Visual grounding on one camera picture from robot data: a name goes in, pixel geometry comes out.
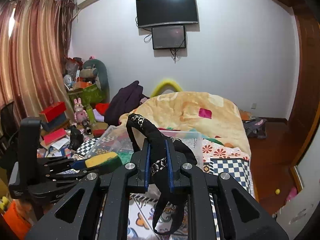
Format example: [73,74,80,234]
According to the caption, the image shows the yellow green sponge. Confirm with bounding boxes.
[85,152,122,174]

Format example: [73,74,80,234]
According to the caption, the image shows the green knit cloth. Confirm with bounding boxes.
[117,150,133,164]

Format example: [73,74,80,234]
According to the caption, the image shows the black chain strap bag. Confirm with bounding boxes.
[126,113,197,236]

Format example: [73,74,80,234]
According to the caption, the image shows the red gift box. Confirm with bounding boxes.
[39,101,66,122]

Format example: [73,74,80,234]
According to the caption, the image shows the pink bunny plush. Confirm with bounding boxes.
[74,98,89,128]

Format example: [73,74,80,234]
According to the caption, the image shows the green thermos bottle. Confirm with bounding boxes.
[86,106,97,125]

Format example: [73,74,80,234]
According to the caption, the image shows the clear plastic storage box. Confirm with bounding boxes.
[84,126,203,168]

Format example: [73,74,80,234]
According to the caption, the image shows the red cushion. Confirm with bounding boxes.
[95,102,110,115]

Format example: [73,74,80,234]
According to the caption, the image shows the green shopping bag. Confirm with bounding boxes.
[67,84,106,107]

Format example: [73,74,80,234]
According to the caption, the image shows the yellow fleece blanket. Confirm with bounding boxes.
[131,92,251,155]

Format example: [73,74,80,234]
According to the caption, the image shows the grey shark plush toy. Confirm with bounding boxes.
[80,59,109,96]

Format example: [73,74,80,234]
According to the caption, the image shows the dark purple jacket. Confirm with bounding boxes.
[104,81,149,126]

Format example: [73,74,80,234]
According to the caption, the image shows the yellow neck pillow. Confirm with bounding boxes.
[150,79,183,98]

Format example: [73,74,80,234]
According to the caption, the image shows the striped brown curtain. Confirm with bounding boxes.
[1,0,74,122]

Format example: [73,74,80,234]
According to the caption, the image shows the small wall monitor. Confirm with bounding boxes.
[151,25,186,50]

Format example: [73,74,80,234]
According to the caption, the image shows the large wall television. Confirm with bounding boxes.
[136,0,199,28]

